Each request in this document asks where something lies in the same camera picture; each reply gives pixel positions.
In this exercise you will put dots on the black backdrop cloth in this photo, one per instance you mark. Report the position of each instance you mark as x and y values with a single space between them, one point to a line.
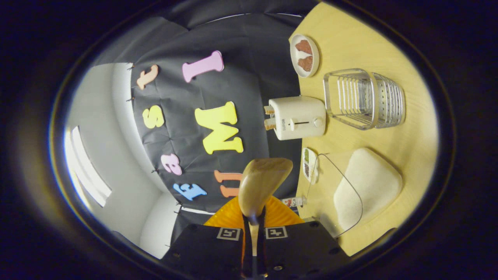
256 58

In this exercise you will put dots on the white round plate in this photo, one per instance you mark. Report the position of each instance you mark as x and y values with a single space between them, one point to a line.
316 58

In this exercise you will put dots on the white toaster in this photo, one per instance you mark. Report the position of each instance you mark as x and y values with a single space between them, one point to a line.
299 118

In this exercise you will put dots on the wooden spoon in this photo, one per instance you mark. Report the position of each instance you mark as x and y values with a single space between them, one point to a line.
260 182

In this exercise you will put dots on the small clear bottle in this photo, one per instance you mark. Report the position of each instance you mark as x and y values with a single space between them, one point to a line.
293 202

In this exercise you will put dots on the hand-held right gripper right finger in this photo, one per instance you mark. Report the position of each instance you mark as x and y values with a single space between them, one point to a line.
303 249

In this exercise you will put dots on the white divided grain dish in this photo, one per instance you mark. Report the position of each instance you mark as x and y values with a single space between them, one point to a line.
310 165

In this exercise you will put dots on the clear box of white rice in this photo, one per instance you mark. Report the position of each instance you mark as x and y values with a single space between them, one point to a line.
369 186

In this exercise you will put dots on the brown meat piece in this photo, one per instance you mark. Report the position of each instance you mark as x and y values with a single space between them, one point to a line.
306 63
304 47

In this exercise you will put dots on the toast slice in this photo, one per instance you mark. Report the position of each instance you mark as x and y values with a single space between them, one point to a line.
270 110
270 124

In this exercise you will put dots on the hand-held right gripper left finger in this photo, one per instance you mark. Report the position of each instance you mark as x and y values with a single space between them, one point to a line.
202 252

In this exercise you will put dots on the large ceiling light panel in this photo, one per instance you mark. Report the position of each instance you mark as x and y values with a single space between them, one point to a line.
87 167

